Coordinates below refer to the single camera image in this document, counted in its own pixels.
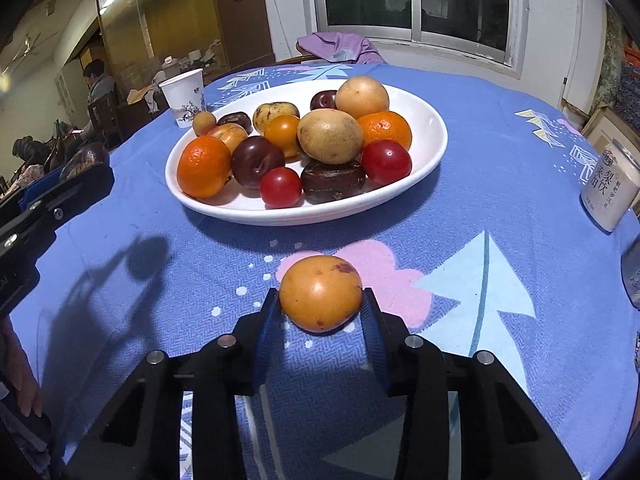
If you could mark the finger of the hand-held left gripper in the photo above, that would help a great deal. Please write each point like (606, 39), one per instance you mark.
(35, 197)
(80, 195)

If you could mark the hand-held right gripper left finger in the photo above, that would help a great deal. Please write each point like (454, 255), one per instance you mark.
(265, 340)

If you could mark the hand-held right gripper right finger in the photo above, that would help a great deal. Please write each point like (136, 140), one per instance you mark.
(377, 342)

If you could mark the dark purple plum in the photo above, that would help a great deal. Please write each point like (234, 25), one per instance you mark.
(85, 160)
(257, 162)

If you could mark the dark-streaked tan passion fruit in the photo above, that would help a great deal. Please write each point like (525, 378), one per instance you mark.
(320, 294)

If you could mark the orange mandarin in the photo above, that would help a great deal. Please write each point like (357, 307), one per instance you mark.
(203, 167)
(387, 127)

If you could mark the small tan longan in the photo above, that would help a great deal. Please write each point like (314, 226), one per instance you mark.
(204, 121)

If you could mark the red cherry tomato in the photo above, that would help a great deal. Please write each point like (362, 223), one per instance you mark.
(386, 162)
(281, 187)

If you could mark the orange-brown passion fruit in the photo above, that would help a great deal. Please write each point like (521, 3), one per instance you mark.
(229, 136)

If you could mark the dark brown water chestnut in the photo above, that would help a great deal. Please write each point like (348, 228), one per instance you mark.
(235, 120)
(332, 182)

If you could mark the small glossy orange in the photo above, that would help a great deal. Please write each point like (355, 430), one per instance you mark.
(281, 135)

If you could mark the pale yellow passion fruit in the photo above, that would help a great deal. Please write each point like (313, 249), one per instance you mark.
(272, 114)

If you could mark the white oval plate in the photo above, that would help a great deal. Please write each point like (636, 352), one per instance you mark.
(425, 125)

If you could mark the small dark red plum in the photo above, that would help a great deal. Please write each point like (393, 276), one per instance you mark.
(323, 100)

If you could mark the person's left hand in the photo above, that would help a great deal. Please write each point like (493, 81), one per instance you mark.
(20, 375)

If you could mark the dark wooden chair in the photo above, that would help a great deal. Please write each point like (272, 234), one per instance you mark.
(105, 115)

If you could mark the white rag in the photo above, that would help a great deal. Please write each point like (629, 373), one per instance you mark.
(142, 92)

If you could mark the white paper cup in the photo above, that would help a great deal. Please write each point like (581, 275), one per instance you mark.
(184, 97)

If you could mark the white ceiling fan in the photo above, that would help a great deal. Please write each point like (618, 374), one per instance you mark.
(27, 42)

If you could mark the wooden glass-front cabinet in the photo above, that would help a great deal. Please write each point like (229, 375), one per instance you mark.
(165, 10)

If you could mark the white beverage can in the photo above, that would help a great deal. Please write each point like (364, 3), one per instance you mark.
(610, 185)

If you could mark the purple cloth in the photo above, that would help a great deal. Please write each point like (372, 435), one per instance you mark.
(340, 47)

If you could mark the leaning framed picture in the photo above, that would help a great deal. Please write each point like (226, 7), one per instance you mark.
(612, 130)

